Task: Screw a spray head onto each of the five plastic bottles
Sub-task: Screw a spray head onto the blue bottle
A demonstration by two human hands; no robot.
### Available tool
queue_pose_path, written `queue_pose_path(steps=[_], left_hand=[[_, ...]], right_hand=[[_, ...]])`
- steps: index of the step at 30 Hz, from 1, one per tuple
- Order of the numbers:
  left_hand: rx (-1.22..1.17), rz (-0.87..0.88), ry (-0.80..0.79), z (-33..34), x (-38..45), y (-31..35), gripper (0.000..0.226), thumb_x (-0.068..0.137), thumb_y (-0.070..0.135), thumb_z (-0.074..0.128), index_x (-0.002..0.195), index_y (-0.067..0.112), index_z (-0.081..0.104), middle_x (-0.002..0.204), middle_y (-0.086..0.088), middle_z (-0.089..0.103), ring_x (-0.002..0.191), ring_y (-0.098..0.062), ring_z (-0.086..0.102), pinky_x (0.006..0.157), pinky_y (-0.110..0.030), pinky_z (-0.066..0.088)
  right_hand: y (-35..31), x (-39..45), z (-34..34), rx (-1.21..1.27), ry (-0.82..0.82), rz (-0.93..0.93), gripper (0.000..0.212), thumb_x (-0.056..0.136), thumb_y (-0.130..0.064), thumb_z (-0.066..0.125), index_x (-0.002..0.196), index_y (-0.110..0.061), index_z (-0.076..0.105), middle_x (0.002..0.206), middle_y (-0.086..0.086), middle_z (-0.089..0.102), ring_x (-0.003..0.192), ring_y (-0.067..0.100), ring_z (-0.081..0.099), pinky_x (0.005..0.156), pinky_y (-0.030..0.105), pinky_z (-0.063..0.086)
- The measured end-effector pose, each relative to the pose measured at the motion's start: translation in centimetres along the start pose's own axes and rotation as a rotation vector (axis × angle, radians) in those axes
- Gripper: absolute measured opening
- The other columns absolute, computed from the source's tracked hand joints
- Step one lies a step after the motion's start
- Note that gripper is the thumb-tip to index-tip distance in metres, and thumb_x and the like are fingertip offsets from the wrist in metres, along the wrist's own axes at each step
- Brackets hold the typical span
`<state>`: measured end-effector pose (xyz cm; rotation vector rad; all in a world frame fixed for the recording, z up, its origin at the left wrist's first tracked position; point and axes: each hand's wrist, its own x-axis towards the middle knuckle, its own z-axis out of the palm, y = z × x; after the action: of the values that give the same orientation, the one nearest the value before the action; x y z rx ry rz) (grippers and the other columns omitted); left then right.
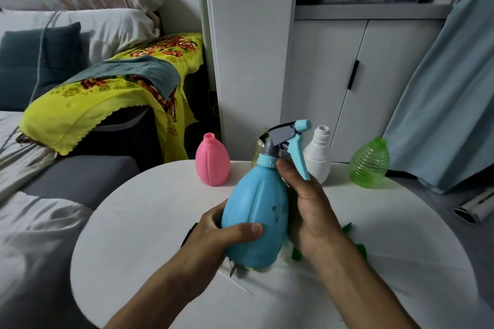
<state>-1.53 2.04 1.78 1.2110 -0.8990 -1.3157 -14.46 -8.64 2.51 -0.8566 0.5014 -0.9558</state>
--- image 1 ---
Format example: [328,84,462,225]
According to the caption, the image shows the person's right hand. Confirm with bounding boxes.
[276,158,345,264]

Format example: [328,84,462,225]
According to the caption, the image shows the person's left hand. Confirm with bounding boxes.
[181,199,264,288]

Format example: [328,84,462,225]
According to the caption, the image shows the blue spray bottle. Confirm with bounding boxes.
[221,120,312,269]

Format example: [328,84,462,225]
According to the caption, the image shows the person's left forearm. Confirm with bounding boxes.
[103,248,228,329]

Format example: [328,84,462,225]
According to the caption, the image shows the person's right forearm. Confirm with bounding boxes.
[305,240,421,329]

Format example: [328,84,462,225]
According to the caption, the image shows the white plastic bottle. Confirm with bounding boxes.
[303,125,332,185]

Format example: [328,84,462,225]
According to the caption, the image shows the yellowish clear plastic bottle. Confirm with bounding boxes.
[251,133,270,170]

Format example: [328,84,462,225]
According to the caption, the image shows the grey spray head with tube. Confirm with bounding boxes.
[218,259,255,297]

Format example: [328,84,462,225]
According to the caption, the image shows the black wristband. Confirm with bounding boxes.
[181,223,198,248]

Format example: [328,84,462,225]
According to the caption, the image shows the pink plastic bottle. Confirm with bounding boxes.
[195,133,231,187]

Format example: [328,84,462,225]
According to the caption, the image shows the green ribbed plastic bottle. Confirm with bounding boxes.
[349,137,390,189]

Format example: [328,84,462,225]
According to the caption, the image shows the round white table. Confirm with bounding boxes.
[70,160,483,329]

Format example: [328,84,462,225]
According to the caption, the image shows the green spray head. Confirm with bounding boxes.
[291,223,368,262]

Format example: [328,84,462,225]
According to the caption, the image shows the white cabinet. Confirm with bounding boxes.
[202,0,464,163]

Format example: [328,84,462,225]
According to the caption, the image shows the light blue curtain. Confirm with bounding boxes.
[383,0,494,195]

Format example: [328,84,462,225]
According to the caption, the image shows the grey-green towel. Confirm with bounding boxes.
[62,56,181,101]

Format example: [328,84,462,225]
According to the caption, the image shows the yellow floral cloth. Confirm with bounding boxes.
[19,33,204,163]

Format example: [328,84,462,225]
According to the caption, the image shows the white bed sheet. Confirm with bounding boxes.
[0,111,94,329]

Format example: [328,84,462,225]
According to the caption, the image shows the white pillow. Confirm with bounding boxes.
[0,8,160,67]

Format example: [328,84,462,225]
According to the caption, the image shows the dark teal cushion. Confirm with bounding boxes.
[0,22,86,112]

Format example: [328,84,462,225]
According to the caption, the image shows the black cabinet handle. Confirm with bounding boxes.
[347,60,360,90]

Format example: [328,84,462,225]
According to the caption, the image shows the grey cable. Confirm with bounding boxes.
[0,0,97,156]

